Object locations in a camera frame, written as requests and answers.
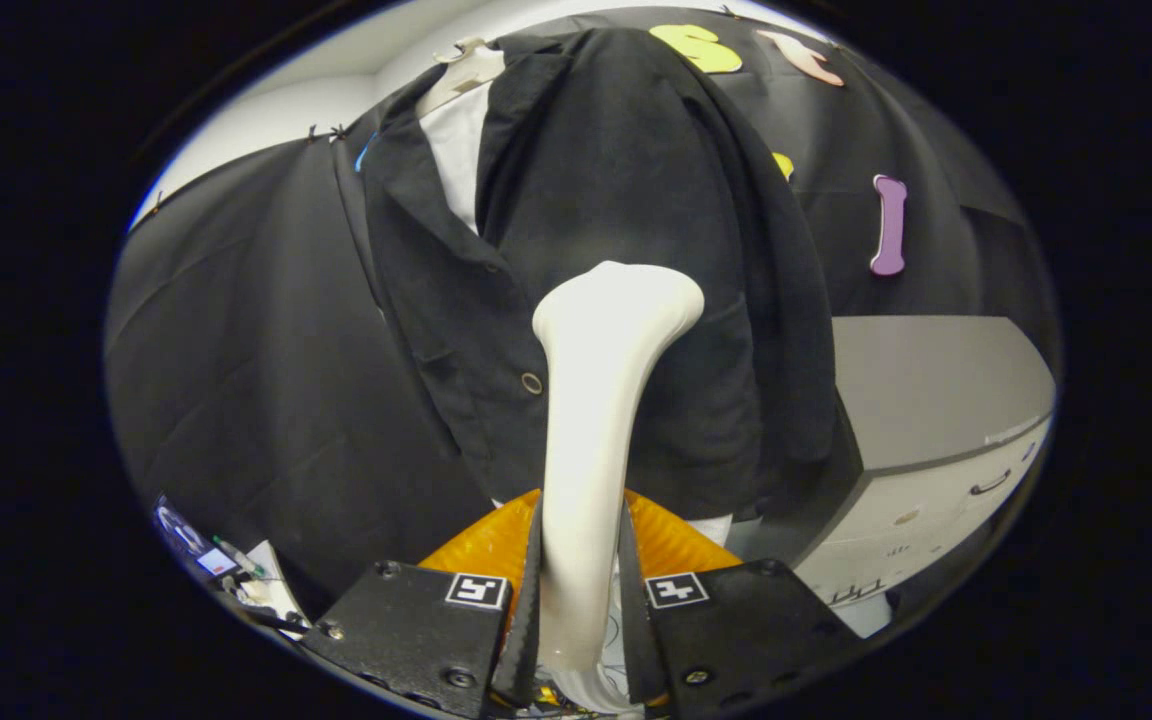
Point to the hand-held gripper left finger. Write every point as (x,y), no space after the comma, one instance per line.
(526,620)

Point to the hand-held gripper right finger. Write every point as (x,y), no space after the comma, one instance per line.
(636,630)

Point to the white garment steamer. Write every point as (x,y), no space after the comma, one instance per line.
(591,420)

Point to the black suit jacket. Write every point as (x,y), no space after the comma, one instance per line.
(616,170)

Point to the cream clothes hanger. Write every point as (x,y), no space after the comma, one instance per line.
(461,75)

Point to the clear plastic bottle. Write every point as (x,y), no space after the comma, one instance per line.
(239,557)

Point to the grey cabinet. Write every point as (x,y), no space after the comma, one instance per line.
(926,390)

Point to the black backdrop cloth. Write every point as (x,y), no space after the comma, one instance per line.
(256,330)

